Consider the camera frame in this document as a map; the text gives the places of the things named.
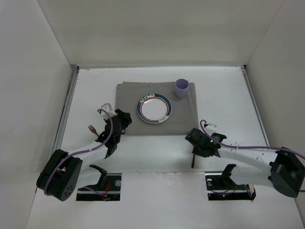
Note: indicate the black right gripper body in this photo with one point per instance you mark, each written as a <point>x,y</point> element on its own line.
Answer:
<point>198,151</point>

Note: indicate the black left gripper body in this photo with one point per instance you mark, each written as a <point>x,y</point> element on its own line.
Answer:
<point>105,137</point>

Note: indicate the brown wooden spoon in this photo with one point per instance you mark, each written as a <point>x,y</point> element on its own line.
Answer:
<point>193,161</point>

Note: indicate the brown wooden fork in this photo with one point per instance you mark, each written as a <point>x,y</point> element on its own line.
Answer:
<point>93,130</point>

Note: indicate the grey cloth placemat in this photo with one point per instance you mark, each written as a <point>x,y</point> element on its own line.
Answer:
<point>183,118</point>

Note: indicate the white plate green rim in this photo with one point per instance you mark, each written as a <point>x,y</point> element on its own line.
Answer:
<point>154,108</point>

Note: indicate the lilac plastic cup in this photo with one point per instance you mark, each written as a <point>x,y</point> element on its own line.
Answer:
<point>181,88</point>

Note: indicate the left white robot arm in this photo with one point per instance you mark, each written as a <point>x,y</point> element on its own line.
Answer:
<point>66,172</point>

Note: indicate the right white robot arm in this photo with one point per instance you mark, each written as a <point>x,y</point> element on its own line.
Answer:
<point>275,167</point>

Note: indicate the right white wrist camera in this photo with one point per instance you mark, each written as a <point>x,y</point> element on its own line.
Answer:
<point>210,128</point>

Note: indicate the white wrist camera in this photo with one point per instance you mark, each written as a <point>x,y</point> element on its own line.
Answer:
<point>210,128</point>
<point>106,111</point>

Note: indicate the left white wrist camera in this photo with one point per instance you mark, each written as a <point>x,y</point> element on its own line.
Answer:
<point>106,111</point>

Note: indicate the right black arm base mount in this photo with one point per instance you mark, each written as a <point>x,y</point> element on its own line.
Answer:
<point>226,180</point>

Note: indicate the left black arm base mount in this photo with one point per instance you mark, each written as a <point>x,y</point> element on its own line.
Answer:
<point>102,179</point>

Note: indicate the left aluminium table rail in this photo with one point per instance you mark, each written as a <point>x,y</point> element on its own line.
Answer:
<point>66,107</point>

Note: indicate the aluminium table rail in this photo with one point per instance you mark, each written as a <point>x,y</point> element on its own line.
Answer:
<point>66,107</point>
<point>247,82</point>

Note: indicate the right aluminium table rail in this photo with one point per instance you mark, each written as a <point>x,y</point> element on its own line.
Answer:
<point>247,82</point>

